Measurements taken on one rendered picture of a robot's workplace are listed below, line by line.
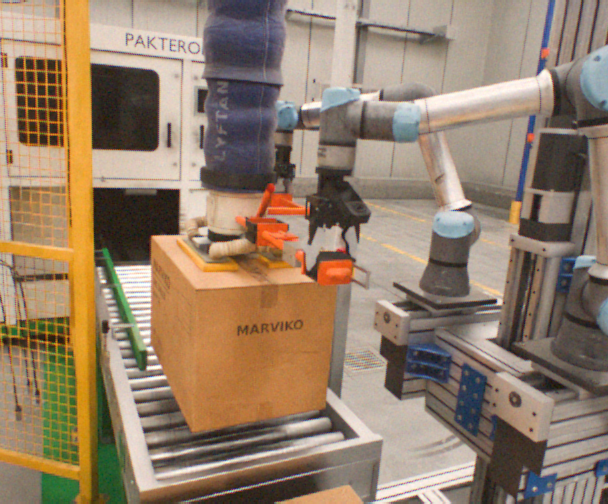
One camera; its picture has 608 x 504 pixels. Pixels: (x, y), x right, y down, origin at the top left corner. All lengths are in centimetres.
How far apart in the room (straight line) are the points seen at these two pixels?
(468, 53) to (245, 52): 1185
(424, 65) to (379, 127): 1145
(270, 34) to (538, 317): 102
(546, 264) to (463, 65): 1178
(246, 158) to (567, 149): 82
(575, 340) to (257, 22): 109
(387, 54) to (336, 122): 1093
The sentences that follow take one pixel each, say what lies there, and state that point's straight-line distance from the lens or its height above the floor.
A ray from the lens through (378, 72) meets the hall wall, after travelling 1184.
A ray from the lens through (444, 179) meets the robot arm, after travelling 174.
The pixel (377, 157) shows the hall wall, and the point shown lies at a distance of 1190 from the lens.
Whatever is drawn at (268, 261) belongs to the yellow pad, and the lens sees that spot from 155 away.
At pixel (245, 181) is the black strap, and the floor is 133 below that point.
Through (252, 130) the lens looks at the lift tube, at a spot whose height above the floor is 147.
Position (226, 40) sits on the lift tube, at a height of 169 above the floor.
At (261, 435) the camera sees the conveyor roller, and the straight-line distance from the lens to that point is 177.
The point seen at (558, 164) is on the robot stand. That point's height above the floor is 145.
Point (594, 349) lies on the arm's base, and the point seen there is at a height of 108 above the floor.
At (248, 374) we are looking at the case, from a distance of 148.
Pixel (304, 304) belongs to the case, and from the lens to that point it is 146.
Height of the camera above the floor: 150
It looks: 14 degrees down
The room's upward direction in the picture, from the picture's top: 4 degrees clockwise
